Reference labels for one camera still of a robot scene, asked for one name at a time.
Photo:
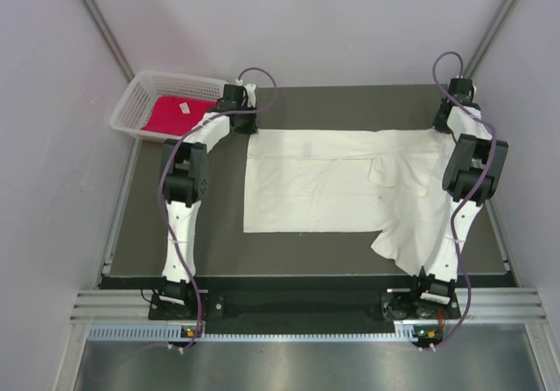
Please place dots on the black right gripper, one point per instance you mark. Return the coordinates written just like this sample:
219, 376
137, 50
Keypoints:
437, 124

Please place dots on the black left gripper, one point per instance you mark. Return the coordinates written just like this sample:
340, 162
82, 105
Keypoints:
249, 129

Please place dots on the white t shirt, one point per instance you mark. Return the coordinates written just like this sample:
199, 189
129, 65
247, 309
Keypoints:
348, 181

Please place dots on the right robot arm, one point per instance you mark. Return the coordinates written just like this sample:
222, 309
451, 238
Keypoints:
471, 177

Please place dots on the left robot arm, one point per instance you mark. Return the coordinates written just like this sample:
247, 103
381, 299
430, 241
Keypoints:
193, 128

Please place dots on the red folded t shirt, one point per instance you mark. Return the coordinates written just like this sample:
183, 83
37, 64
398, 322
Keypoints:
172, 115

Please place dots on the white plastic laundry basket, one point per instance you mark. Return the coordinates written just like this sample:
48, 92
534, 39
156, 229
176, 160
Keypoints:
135, 107

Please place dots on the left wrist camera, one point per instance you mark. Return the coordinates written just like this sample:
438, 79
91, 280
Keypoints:
250, 90

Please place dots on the right aluminium frame post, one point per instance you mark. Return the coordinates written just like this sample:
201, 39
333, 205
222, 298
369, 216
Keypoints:
491, 33

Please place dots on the aluminium frame post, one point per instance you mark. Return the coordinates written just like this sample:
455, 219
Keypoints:
491, 33
108, 38

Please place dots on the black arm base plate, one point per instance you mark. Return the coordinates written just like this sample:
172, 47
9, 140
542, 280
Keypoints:
227, 304

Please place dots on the aluminium front rail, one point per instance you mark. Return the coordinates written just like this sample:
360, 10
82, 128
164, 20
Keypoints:
488, 306

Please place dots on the left aluminium frame post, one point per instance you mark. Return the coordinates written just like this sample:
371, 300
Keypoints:
108, 38

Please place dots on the white slotted cable duct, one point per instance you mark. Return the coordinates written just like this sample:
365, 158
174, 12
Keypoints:
179, 334

